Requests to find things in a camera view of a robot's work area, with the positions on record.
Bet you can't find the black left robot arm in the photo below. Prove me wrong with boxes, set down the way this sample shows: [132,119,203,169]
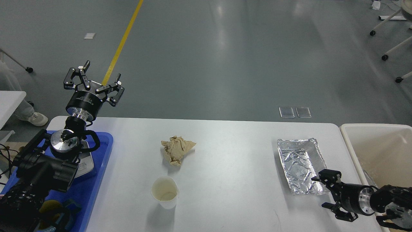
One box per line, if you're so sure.
[1,61,125,232]

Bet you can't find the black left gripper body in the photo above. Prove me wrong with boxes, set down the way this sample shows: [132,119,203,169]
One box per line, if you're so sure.
[66,81,107,121]

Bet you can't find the blue plastic tray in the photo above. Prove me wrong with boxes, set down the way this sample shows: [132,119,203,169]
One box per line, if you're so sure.
[1,130,113,232]

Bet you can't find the white plastic bin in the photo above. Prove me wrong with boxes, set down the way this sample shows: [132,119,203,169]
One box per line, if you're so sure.
[340,123,412,232]

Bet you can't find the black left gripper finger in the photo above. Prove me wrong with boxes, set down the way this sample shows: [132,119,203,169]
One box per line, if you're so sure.
[63,60,91,91]
[96,73,125,107]

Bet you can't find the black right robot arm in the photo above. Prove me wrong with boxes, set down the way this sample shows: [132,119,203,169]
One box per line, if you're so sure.
[312,169,412,232]

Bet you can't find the dark teal mug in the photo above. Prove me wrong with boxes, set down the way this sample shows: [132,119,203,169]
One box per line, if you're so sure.
[37,199,82,232]

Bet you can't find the white side table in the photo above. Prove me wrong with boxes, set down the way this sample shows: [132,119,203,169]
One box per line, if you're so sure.
[0,91,26,129]

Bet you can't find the brown paper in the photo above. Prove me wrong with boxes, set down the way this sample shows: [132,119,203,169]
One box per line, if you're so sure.
[161,136,197,166]

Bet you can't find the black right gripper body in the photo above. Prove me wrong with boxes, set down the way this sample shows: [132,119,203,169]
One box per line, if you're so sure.
[336,182,375,216]

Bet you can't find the stainless steel rectangular tin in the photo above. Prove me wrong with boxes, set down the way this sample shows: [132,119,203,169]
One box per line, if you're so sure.
[75,152,96,180]

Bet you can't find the aluminium foil tray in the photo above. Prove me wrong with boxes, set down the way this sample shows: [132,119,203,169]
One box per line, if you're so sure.
[277,138,330,196]

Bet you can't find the white sneaker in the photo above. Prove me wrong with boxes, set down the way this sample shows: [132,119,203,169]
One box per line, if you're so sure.
[15,112,49,127]

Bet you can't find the grey wheeled stand leg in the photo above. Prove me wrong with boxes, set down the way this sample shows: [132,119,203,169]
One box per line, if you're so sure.
[0,48,34,73]

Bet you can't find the white wheeled stand legs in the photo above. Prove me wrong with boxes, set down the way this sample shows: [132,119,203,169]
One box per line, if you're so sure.
[369,0,412,83]

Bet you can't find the clear floor plate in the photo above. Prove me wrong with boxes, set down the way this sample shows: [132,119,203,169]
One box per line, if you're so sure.
[295,107,312,118]
[279,107,295,118]

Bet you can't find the clear floor plate left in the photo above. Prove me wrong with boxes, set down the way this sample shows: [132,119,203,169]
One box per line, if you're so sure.
[279,107,295,118]

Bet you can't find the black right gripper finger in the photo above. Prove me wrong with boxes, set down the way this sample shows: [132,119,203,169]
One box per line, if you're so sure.
[311,169,342,194]
[321,202,359,222]

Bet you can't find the white paper cup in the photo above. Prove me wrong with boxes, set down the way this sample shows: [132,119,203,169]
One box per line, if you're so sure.
[151,176,180,210]

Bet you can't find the clear floor plate right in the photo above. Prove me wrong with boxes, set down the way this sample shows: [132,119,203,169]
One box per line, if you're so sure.
[295,107,312,118]

